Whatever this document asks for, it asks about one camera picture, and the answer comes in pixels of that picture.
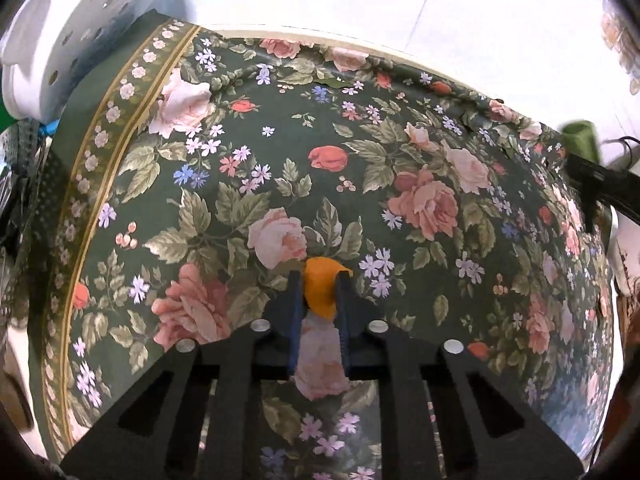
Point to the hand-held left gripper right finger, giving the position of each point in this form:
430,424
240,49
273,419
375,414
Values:
342,310

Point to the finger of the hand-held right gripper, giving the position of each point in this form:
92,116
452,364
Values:
600,180

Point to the floral tablecloth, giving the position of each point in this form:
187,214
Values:
350,160

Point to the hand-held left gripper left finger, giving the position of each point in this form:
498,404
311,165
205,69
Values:
296,310

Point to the orange fruit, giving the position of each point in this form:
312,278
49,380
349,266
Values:
321,285

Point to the floral patterned item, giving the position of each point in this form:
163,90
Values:
620,45

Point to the white perforated basket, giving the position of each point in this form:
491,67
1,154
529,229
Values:
85,30

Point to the green cylindrical piece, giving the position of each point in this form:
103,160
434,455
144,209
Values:
580,137

